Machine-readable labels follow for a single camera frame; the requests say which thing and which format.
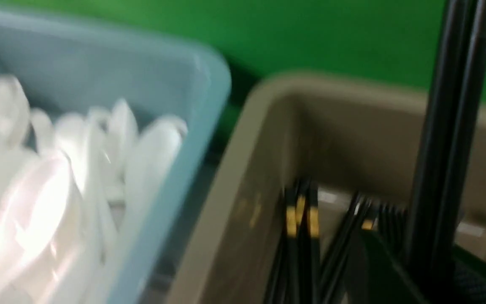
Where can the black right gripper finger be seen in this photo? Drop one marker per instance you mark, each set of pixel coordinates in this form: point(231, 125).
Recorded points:
point(384, 280)

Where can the gold tipped chopstick centre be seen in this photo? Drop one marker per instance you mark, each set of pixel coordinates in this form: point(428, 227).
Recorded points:
point(312, 244)

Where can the gold tipped chopstick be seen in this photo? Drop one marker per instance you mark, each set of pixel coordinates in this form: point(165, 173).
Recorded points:
point(312, 244)
point(283, 286)

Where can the gold tipped chopstick far left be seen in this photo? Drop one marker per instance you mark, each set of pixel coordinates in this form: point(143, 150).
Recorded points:
point(283, 286)

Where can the brown plastic bin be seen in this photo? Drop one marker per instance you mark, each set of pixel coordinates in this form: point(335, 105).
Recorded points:
point(358, 142)

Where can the green cloth backdrop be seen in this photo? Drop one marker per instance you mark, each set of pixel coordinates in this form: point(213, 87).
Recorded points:
point(393, 41)

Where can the teal plastic bin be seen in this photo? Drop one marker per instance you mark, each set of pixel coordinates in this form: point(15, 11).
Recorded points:
point(102, 133)

